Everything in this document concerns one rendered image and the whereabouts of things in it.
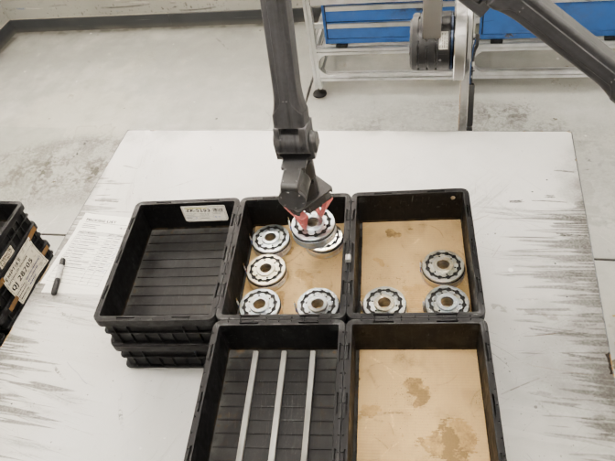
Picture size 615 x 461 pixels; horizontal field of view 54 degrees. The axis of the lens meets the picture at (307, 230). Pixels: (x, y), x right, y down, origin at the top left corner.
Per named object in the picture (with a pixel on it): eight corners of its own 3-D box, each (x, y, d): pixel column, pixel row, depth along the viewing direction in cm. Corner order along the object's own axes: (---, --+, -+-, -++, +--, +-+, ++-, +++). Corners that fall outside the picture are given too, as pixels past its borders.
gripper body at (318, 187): (334, 193, 134) (330, 168, 128) (298, 219, 130) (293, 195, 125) (315, 178, 138) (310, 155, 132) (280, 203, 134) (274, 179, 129)
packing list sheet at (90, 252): (80, 213, 204) (80, 212, 204) (144, 215, 199) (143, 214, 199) (35, 292, 183) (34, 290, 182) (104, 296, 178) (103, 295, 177)
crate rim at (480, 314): (351, 198, 162) (351, 192, 160) (468, 194, 157) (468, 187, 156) (346, 325, 135) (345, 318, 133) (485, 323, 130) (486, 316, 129)
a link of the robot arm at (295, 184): (317, 126, 120) (275, 127, 122) (307, 167, 113) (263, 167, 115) (326, 169, 129) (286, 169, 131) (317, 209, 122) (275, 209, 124)
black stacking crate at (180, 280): (151, 230, 178) (137, 203, 170) (249, 227, 173) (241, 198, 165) (111, 348, 151) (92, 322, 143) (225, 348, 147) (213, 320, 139)
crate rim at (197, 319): (139, 207, 171) (136, 201, 169) (242, 203, 166) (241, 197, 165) (94, 326, 144) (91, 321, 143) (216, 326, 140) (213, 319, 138)
